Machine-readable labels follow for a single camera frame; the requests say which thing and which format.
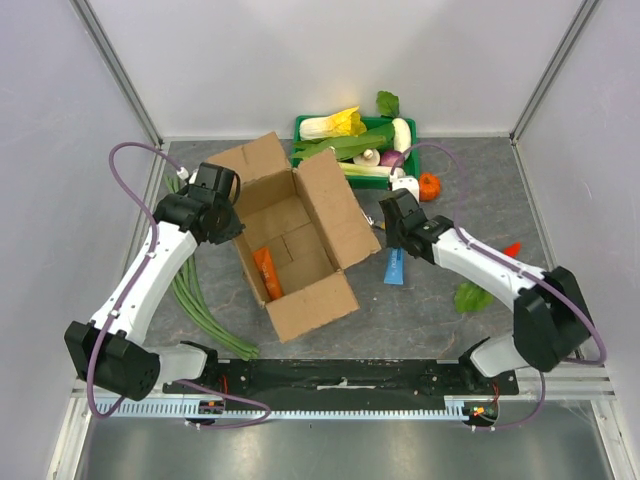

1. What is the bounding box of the blue tube product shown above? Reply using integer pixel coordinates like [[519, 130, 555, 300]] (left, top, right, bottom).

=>
[[384, 248, 404, 286]]

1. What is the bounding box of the brown cardboard express box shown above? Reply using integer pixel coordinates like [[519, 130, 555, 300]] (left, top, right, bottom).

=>
[[207, 133, 381, 342]]

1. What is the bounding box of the yellow utility knife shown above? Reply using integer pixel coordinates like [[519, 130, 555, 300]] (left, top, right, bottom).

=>
[[364, 215, 385, 231]]

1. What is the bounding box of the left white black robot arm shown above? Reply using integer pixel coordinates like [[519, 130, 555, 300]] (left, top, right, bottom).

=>
[[64, 163, 244, 401]]

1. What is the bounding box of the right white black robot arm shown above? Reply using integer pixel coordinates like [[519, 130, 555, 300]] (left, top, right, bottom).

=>
[[380, 189, 596, 394]]

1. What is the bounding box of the small orange pumpkin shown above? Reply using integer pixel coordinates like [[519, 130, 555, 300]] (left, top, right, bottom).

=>
[[418, 172, 441, 202]]

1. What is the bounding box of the green long beans bundle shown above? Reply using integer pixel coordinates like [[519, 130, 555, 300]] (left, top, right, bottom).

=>
[[164, 174, 261, 360]]

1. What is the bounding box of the green plastic vegetable tray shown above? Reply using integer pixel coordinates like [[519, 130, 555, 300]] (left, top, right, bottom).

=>
[[290, 115, 421, 190]]

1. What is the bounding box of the purple onion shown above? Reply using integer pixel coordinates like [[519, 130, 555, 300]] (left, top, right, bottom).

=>
[[379, 150, 405, 168]]

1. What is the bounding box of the orange tube product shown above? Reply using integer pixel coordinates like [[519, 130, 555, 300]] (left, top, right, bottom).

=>
[[253, 247, 284, 300]]

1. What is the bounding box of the white mushroom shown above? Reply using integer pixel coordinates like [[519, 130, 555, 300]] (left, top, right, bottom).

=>
[[353, 149, 380, 167]]

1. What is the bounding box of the white green leek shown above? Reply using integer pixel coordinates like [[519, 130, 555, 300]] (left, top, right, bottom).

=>
[[338, 162, 406, 179]]

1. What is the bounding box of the large green leaf vegetable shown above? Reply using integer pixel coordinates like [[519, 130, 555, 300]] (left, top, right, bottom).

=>
[[291, 123, 394, 161]]

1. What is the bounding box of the white radish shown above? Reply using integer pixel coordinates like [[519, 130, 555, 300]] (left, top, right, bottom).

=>
[[392, 118, 412, 153]]

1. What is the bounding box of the loose green lettuce leaf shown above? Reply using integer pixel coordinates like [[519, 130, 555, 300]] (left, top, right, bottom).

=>
[[454, 282, 494, 314]]

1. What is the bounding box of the orange carrot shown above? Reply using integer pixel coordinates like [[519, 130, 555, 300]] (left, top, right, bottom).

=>
[[503, 242, 521, 258]]

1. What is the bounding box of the napa cabbage with yellow leaves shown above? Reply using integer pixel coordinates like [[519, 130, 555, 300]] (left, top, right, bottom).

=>
[[298, 106, 367, 140]]

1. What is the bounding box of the green leaf behind tray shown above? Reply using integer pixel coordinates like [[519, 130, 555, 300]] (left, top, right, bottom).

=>
[[376, 90, 400, 118]]

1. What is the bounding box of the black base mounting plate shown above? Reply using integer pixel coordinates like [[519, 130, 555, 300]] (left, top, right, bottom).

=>
[[194, 359, 519, 410]]

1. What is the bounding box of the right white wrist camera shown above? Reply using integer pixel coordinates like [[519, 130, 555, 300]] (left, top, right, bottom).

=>
[[389, 168, 419, 201]]

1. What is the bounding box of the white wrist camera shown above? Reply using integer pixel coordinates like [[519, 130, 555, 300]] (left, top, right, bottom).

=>
[[176, 167, 198, 185], [389, 168, 419, 201]]

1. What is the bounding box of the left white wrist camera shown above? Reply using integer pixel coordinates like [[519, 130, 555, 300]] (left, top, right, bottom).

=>
[[176, 167, 198, 185]]

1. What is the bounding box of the grey slotted cable duct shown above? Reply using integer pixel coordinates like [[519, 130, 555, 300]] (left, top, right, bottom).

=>
[[112, 396, 471, 421]]

